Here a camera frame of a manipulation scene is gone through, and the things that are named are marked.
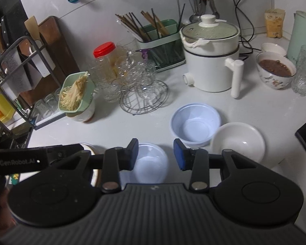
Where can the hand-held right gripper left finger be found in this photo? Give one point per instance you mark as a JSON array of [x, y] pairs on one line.
[[132, 155]]

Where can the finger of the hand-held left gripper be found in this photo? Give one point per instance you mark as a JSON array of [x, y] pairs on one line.
[[132, 155], [63, 150]]

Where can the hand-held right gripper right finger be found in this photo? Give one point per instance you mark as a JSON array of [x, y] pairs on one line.
[[181, 155]]

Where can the light blue plastic bowl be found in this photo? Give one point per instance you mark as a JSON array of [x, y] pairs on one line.
[[193, 130], [150, 163]]

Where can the plain white bowl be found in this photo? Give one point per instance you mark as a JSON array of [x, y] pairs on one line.
[[239, 140]]

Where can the person's left hand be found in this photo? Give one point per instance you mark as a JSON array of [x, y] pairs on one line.
[[1, 222]]

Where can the black kitchen sink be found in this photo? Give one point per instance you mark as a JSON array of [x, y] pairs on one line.
[[20, 137]]

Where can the white drip tray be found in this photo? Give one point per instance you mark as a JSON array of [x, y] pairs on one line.
[[51, 120]]

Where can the white ceramic bowl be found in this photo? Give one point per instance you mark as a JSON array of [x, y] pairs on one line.
[[85, 113]]

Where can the small clear glass cup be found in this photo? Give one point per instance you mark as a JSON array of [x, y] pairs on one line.
[[40, 109], [51, 103]]

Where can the bundle of dry noodles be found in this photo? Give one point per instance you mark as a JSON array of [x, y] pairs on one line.
[[72, 94]]

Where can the yellow detergent jug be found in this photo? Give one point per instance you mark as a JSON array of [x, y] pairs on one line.
[[0, 107]]

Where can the green colander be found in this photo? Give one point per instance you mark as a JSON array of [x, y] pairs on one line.
[[88, 91]]

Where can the cluster of patterned glass cups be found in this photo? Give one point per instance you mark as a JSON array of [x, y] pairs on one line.
[[132, 76]]

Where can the white electric cooking pot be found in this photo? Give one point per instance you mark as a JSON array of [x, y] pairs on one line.
[[209, 71]]

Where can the steel cleaver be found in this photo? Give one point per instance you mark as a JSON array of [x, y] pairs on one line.
[[16, 71]]

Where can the red-lid clear jar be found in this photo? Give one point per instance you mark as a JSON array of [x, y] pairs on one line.
[[104, 58]]

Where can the green chopstick holder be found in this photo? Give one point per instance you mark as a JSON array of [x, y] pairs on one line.
[[168, 53]]

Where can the brown wooden cutting board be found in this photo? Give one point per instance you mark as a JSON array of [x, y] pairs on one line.
[[58, 46]]

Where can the wooden spatula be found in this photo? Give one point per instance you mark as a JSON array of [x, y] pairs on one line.
[[32, 28]]

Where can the patterned bowl with brown food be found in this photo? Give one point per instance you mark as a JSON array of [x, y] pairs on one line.
[[275, 67]]

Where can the glass pot lid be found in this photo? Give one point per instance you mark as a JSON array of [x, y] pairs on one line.
[[209, 29]]

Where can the bunch of chopsticks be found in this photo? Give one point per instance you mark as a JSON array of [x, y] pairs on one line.
[[132, 23]]

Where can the small white rimmed bowl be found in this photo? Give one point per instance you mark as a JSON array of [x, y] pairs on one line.
[[272, 47]]

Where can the textured glass tumbler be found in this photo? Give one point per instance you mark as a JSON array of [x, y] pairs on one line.
[[304, 74]]

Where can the yellow paper packet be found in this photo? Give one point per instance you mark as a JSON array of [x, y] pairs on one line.
[[275, 23]]

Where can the mint green kettle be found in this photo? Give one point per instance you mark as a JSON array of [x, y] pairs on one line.
[[299, 38]]

